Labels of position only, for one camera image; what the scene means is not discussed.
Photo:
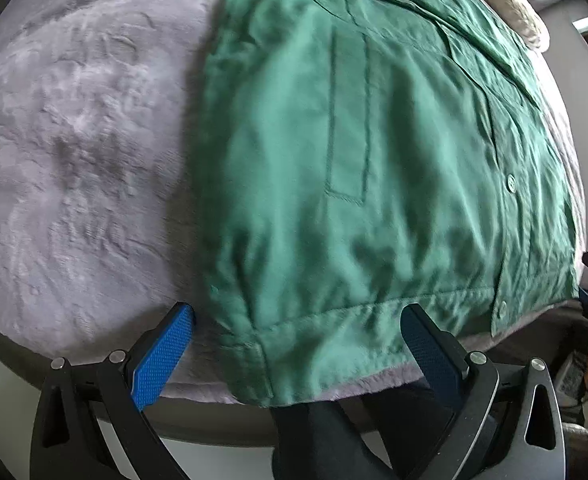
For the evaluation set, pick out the lavender plush blanket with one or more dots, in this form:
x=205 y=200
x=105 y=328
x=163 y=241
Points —
x=84 y=160

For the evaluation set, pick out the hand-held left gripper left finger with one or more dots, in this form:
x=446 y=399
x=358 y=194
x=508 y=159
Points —
x=166 y=350

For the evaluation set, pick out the green work jacket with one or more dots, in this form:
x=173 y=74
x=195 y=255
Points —
x=373 y=160

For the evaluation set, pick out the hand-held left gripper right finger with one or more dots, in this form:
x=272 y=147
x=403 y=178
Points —
x=431 y=355

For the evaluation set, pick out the cream ruched pillow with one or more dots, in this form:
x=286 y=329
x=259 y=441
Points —
x=518 y=10

